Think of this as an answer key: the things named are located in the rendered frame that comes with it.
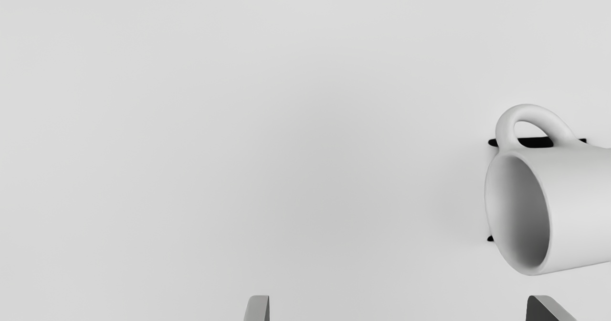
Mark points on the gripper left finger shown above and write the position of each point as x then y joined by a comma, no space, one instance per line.
258,310

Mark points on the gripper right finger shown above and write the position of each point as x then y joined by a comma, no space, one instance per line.
544,311

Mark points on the white ceramic mug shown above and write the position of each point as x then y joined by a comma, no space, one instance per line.
573,206

